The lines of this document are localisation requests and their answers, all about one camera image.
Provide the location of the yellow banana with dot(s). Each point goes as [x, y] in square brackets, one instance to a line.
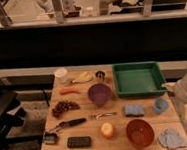
[82, 78]

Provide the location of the green plastic tray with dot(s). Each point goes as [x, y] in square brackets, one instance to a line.
[138, 79]

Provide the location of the small metal cup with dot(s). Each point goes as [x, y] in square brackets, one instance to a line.
[100, 76]

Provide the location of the purple bowl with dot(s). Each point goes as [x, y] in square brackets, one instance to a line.
[99, 94]

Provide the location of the white plastic cup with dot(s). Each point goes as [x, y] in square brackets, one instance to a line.
[61, 75]

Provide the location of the silver fork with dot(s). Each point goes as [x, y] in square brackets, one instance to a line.
[98, 116]

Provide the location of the bunch of dark grapes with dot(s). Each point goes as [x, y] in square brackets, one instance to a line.
[62, 107]

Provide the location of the blue sponge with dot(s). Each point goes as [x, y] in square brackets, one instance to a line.
[134, 110]

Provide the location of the yellow apple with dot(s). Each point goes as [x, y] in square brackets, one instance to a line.
[107, 130]

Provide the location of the black rectangular case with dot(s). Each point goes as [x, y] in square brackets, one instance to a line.
[82, 142]

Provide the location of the red bowl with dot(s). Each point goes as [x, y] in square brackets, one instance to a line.
[140, 133]

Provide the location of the small black metal box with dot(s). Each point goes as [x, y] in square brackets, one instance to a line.
[50, 138]

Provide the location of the black chair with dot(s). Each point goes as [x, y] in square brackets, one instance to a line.
[2, 112]

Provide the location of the grey folded cloth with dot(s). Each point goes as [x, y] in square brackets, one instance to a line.
[170, 139]

